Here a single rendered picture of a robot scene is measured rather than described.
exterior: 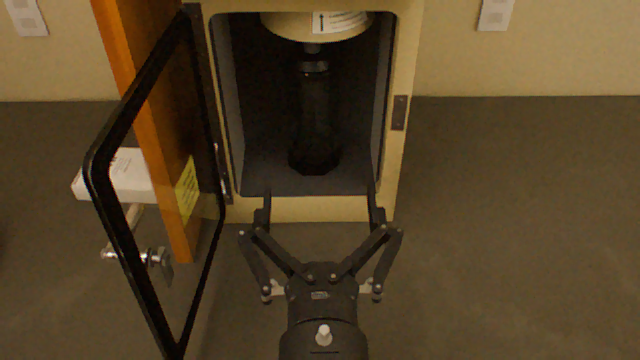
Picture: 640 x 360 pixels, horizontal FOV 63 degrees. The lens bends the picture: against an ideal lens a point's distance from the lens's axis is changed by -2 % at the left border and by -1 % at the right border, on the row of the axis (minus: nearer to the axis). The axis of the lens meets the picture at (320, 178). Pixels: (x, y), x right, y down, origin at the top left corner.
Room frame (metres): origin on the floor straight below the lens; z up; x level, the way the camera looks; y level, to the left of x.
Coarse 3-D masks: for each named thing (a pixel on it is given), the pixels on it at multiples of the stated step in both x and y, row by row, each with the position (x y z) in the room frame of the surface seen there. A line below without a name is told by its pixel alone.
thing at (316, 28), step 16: (272, 16) 0.71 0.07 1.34; (288, 16) 0.69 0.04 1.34; (304, 16) 0.68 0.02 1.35; (320, 16) 0.68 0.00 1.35; (336, 16) 0.68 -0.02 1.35; (352, 16) 0.69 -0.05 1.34; (368, 16) 0.72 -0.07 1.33; (288, 32) 0.68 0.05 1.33; (304, 32) 0.67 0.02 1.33; (320, 32) 0.67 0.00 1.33; (336, 32) 0.67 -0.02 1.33; (352, 32) 0.68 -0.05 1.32
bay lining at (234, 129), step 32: (224, 32) 0.73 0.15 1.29; (256, 32) 0.82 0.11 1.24; (384, 32) 0.74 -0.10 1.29; (224, 64) 0.70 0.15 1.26; (256, 64) 0.82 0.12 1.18; (352, 64) 0.83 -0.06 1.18; (384, 64) 0.71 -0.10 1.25; (224, 96) 0.66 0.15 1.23; (256, 96) 0.81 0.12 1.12; (352, 96) 0.83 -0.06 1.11; (384, 96) 0.68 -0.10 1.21; (256, 128) 0.81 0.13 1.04; (352, 128) 0.82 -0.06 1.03
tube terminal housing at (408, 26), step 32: (192, 0) 0.65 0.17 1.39; (224, 0) 0.65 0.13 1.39; (256, 0) 0.65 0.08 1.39; (288, 0) 0.65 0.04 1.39; (320, 0) 0.65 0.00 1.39; (352, 0) 0.65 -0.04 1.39; (384, 0) 0.65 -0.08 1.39; (416, 0) 0.66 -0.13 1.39; (416, 32) 0.66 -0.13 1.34; (224, 128) 0.65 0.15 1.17; (384, 128) 0.68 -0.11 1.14; (384, 160) 0.66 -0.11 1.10; (384, 192) 0.65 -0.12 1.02
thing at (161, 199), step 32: (128, 96) 0.44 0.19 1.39; (160, 96) 0.50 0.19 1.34; (192, 96) 0.59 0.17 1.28; (160, 128) 0.48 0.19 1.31; (192, 128) 0.57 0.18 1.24; (128, 160) 0.40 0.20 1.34; (160, 160) 0.46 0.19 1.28; (192, 160) 0.54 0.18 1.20; (128, 192) 0.38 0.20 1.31; (160, 192) 0.44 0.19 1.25; (192, 192) 0.52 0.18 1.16; (128, 224) 0.36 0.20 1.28; (160, 224) 0.42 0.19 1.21; (192, 224) 0.50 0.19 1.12; (192, 256) 0.47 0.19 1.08; (160, 288) 0.37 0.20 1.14; (192, 288) 0.44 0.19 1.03
